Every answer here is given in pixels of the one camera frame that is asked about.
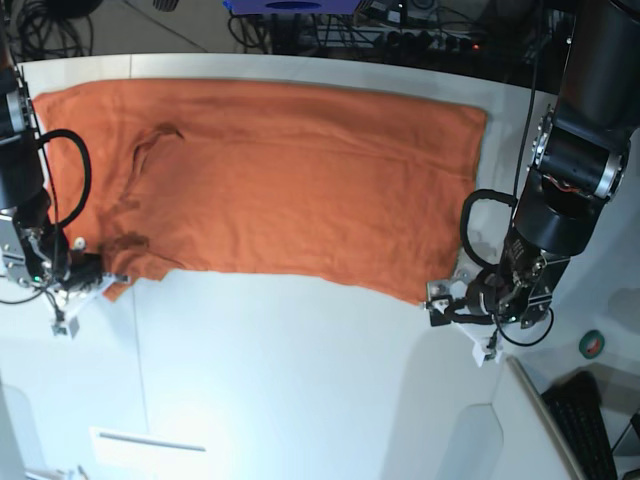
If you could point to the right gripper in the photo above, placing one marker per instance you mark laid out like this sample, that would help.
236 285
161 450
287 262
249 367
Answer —
40 257

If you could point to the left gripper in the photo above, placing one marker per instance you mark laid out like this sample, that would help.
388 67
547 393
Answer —
518 289

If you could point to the orange t-shirt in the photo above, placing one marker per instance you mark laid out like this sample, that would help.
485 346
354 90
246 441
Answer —
356 187

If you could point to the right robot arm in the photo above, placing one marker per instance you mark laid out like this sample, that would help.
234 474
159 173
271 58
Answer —
27 183

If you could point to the green tape roll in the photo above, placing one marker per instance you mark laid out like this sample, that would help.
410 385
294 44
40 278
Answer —
592 344

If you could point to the black keyboard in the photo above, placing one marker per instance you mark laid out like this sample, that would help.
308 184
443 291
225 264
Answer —
575 407

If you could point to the white monitor edge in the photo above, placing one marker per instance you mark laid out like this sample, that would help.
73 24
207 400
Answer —
541 452

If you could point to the white paper label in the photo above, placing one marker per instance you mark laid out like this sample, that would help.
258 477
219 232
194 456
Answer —
150 454

